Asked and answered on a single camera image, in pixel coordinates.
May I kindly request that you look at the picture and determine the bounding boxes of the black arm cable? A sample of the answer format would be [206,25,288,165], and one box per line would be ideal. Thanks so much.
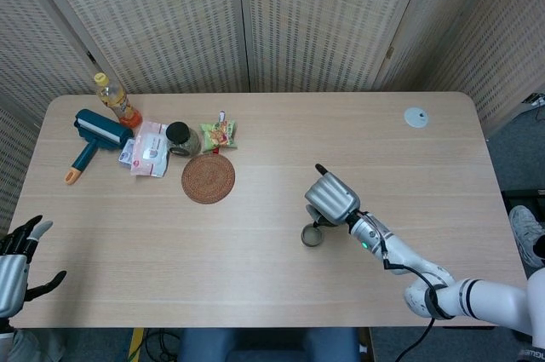
[381,236,452,362]

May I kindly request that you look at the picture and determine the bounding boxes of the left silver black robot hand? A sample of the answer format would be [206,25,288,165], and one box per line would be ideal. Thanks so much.
[0,215,68,320]

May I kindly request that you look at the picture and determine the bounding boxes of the dark ceramic cup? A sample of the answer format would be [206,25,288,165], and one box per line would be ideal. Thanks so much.
[301,225,324,249]

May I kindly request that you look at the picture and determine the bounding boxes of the black metal frame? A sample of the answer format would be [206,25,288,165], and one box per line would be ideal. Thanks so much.
[502,189,545,222]

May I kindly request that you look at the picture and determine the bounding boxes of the small blue white tissue pack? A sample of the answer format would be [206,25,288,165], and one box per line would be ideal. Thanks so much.
[118,138,136,166]

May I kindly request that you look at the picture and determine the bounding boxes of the orange drink bottle yellow cap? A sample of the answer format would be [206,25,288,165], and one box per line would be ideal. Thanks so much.
[94,72,142,129]

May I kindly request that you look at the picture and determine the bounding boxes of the glass jar with black lid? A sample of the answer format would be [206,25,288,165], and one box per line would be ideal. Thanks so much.
[164,121,202,158]

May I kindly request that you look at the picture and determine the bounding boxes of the pink wet wipes pack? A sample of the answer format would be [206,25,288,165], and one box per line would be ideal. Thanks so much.
[129,120,170,179]

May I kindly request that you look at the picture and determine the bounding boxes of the white sneaker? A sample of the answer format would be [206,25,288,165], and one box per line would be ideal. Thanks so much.
[509,204,545,269]

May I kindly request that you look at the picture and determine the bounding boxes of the white round cable grommet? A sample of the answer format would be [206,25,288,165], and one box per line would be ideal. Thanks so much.
[403,106,428,128]

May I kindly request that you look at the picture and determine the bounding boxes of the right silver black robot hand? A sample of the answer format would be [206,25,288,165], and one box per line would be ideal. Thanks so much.
[304,164,363,231]

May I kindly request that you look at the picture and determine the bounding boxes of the woven folding screen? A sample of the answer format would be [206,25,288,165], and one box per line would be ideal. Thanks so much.
[0,0,545,248]

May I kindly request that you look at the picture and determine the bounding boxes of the teal lint roller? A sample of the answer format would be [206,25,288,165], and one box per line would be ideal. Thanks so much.
[64,108,135,186]

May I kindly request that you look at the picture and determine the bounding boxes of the green snack packet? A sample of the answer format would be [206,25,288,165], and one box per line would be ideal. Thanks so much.
[198,110,239,154]

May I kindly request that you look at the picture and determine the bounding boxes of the round woven rattan coaster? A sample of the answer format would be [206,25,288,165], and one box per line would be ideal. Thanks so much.
[181,153,237,205]

